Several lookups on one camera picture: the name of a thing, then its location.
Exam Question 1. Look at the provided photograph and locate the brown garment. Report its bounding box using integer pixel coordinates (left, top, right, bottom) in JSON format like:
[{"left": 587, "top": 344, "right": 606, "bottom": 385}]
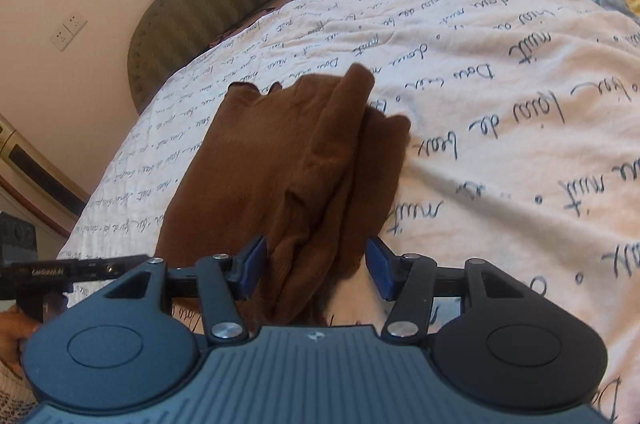
[{"left": 152, "top": 64, "right": 412, "bottom": 326}]

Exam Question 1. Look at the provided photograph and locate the gold standing appliance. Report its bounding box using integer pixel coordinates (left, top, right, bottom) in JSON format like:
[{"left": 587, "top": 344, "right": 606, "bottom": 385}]
[{"left": 0, "top": 114, "right": 92, "bottom": 235}]

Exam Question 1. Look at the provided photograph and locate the white wall socket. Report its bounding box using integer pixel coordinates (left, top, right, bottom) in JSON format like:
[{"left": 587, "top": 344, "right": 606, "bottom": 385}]
[{"left": 50, "top": 11, "right": 88, "bottom": 53}]

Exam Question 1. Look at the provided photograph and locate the person's left hand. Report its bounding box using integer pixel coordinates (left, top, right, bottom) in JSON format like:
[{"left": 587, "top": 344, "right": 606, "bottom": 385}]
[{"left": 0, "top": 308, "right": 43, "bottom": 377}]

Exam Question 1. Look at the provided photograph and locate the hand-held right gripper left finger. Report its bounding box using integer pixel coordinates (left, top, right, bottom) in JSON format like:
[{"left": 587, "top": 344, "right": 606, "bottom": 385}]
[{"left": 106, "top": 236, "right": 269, "bottom": 346}]

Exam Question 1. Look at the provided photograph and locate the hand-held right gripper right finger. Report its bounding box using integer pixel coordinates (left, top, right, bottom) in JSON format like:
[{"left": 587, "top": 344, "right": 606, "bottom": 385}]
[{"left": 365, "top": 238, "right": 527, "bottom": 346}]

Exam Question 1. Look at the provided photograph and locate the white script-printed blanket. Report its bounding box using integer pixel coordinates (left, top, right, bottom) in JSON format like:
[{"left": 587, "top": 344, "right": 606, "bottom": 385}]
[{"left": 0, "top": 0, "right": 640, "bottom": 424}]

